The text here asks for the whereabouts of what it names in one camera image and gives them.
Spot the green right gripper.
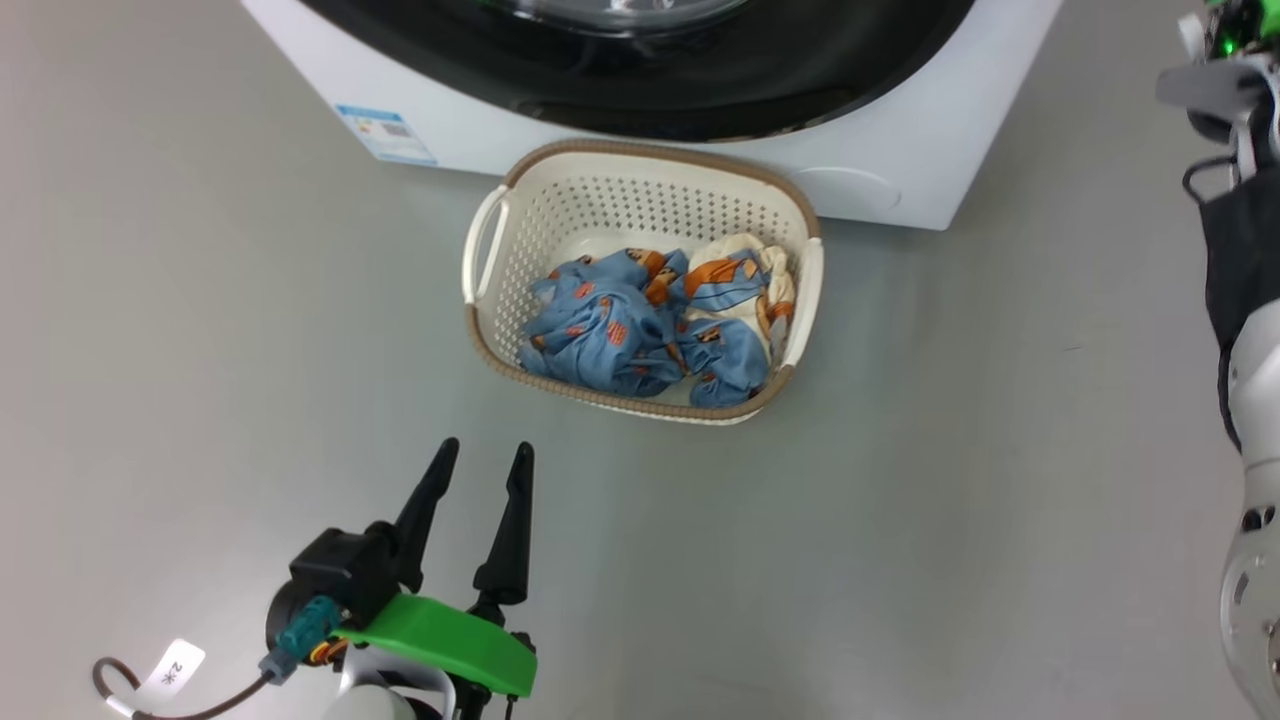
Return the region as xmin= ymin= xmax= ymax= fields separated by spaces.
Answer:
xmin=1203 ymin=0 xmax=1280 ymax=58

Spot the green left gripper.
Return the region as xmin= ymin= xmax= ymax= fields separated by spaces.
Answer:
xmin=338 ymin=437 xmax=539 ymax=699

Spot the blue bear print garment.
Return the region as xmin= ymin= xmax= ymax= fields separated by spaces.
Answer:
xmin=517 ymin=248 xmax=771 ymax=409

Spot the cream orange blue garment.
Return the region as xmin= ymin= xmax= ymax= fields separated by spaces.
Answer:
xmin=683 ymin=233 xmax=798 ymax=366

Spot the black round glass washer door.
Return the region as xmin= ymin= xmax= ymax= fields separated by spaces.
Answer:
xmin=298 ymin=0 xmax=976 ymax=143

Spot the white front-load washing machine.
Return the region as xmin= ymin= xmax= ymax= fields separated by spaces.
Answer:
xmin=240 ymin=0 xmax=1063 ymax=233

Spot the cream perforated laundry basket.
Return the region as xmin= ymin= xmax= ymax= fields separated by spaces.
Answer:
xmin=461 ymin=138 xmax=826 ymax=427

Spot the blue energy label sticker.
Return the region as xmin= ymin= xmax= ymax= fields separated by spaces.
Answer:
xmin=335 ymin=103 xmax=438 ymax=167

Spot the round white filter cover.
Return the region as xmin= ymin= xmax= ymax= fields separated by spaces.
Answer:
xmin=790 ymin=165 xmax=901 ymax=214

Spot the teal left camera connector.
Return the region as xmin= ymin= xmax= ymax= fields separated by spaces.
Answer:
xmin=260 ymin=597 xmax=342 ymax=683

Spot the black left camera cable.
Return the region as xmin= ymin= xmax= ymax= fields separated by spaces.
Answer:
xmin=93 ymin=657 xmax=276 ymax=720

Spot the white cable tag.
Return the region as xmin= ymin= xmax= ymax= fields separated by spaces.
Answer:
xmin=135 ymin=639 xmax=207 ymax=707

